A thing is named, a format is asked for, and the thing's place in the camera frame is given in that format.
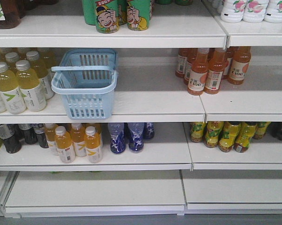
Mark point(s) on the orange vitamin drink bottle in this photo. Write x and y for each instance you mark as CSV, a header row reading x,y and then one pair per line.
x,y
93,145

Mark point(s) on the green cartoon bottle right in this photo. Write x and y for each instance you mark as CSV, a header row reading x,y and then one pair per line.
x,y
138,14

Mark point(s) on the green cartoon bottle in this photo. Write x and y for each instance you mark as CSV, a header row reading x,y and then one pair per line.
x,y
106,16
138,14

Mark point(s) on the green cartoon bottle left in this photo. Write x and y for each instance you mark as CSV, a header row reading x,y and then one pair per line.
x,y
106,16

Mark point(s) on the pale yellow drink bottle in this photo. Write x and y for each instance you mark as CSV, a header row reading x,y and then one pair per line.
x,y
30,86

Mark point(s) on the white peach drink bottle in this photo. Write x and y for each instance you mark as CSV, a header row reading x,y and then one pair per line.
x,y
233,11

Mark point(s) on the orange juice bottle front left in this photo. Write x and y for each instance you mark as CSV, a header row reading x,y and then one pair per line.
x,y
199,71

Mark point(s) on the orange juice bottle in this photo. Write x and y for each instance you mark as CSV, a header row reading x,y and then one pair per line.
x,y
216,68
240,64
199,71

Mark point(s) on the blue sports drink bottle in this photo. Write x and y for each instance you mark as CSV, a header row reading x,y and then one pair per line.
x,y
116,131

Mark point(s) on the white metal shelf unit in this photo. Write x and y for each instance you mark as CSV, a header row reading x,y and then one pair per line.
x,y
148,90

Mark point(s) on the yellow lemon tea bottle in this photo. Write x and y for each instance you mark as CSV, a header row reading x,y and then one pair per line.
x,y
229,134

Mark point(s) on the light blue plastic basket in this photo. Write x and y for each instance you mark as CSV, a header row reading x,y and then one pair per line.
x,y
86,79

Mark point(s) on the orange juice bottle front right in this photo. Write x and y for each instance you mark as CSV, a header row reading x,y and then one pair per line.
x,y
216,68

